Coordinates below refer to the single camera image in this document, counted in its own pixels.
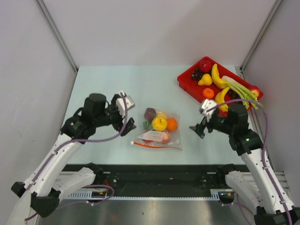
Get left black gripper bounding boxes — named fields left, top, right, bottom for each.
left=94, top=94, right=135, bottom=135

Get green lime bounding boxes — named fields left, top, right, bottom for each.
left=142, top=121, right=153, bottom=131

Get orange fruit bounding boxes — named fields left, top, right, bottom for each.
left=166, top=118, right=178, bottom=132
left=202, top=88, right=215, bottom=99

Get yellow lemon fruit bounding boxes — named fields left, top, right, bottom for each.
left=152, top=117, right=167, bottom=132

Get clear orange-zip plastic bag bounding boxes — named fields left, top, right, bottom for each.
left=130, top=107, right=182, bottom=150

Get pale yellow pear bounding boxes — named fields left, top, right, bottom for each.
left=157, top=112, right=168, bottom=120

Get pink peach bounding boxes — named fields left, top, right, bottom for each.
left=142, top=130, right=170, bottom=143

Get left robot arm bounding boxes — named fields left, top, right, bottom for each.
left=8, top=91, right=136, bottom=225

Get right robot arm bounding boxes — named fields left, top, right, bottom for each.
left=190, top=99, right=300, bottom=225

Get lower banana bunch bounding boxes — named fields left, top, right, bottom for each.
left=215, top=87, right=230, bottom=113

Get banana bunch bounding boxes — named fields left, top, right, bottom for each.
left=211, top=64, right=230, bottom=89
left=215, top=87, right=230, bottom=113

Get yellow pear in tray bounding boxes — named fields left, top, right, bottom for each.
left=198, top=74, right=213, bottom=86

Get red plastic tray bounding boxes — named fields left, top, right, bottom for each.
left=177, top=56, right=263, bottom=110

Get upper banana bunch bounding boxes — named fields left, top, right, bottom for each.
left=211, top=64, right=230, bottom=89

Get dark grapes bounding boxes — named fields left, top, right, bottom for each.
left=191, top=68, right=204, bottom=82

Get red apple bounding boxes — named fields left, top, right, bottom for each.
left=199, top=60, right=212, bottom=73

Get red yellow mango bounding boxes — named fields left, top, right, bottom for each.
left=248, top=86, right=261, bottom=97

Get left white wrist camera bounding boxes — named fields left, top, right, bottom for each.
left=116, top=90, right=135, bottom=117

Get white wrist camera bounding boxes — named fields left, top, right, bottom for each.
left=199, top=99, right=217, bottom=118
left=116, top=90, right=135, bottom=117

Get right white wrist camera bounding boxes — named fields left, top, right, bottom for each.
left=199, top=99, right=217, bottom=118

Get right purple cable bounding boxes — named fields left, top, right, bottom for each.
left=210, top=98, right=293, bottom=225

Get purple cable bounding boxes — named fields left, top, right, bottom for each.
left=210, top=98, right=293, bottom=225
left=24, top=91, right=128, bottom=222

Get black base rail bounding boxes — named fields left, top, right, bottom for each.
left=60, top=164, right=254, bottom=197

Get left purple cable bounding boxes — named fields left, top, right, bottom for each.
left=24, top=91, right=128, bottom=222

